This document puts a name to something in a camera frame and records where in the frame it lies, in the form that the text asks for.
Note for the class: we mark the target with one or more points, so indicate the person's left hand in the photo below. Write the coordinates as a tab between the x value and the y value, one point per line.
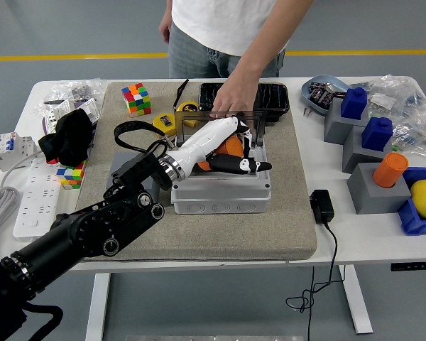
238	94

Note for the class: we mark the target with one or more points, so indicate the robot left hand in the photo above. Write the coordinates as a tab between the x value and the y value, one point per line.
206	138

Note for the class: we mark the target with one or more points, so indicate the person's right hand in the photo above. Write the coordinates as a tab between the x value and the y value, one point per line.
165	30

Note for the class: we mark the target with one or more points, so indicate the orange cylinder battery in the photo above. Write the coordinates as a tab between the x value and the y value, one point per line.
390	172
230	146

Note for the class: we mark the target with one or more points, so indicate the smoky transparent box lid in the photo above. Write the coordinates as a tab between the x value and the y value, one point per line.
195	114

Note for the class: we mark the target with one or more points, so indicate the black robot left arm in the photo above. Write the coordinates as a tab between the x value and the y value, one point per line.
92	227

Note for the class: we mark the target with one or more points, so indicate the person's right forearm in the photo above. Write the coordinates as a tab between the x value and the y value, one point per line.
168	8

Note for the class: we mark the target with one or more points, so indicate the person's left forearm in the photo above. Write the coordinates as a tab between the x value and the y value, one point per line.
270	42

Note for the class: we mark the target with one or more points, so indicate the grey plastic junction box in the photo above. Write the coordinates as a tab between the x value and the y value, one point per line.
220	202

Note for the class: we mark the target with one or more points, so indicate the black plastic tray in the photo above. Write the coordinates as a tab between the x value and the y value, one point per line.
273	97

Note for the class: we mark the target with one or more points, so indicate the yellow tape measure 5m label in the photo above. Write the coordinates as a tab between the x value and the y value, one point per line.
188	106

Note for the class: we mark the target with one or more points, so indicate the yellow tape measure dark label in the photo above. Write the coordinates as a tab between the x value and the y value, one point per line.
163	122

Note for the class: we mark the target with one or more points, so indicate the person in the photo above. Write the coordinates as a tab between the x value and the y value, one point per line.
227	25

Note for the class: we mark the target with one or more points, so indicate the light blue dish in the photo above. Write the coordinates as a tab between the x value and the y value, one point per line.
309	101

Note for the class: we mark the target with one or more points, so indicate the small metal clip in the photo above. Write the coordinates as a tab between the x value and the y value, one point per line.
307	112

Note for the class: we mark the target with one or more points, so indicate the large colourful puzzle cube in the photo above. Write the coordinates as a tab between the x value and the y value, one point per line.
136	101

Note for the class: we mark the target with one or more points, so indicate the grey block with round hole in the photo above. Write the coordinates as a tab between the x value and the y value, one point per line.
372	199
118	161

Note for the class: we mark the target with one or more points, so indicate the grey-brown mat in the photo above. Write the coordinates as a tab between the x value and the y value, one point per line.
199	234

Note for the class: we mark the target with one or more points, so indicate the grey holder block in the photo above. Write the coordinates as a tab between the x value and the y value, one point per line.
337	128
355	156

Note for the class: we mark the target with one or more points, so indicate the white electrical device pack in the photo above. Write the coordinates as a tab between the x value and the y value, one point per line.
92	108

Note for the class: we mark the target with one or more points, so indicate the blue stepped block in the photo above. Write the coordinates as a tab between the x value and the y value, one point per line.
376	135
354	104

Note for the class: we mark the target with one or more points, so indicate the clear bag of screws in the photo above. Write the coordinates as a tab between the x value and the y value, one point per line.
62	90

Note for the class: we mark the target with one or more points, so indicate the black power adapter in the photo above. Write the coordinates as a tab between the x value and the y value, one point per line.
322	207

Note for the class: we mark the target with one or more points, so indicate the black cloth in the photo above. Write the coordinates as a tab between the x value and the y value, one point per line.
67	138

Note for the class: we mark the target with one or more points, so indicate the small colourful puzzle cube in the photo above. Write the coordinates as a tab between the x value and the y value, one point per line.
71	175

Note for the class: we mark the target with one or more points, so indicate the clear plastic parts bag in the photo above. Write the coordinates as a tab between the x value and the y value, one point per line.
419	135
394	92

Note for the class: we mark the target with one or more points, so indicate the white power strip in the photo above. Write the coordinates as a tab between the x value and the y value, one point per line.
35	199

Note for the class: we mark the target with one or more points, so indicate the white circuit breaker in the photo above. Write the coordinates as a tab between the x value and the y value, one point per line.
10	149

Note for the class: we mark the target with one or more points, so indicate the white table leg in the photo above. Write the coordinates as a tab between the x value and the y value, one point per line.
355	302
97	305

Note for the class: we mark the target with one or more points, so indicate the blue plastic bin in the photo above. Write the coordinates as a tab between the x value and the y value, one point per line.
415	223

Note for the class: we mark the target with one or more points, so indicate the black table control panel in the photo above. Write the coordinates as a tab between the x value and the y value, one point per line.
404	267

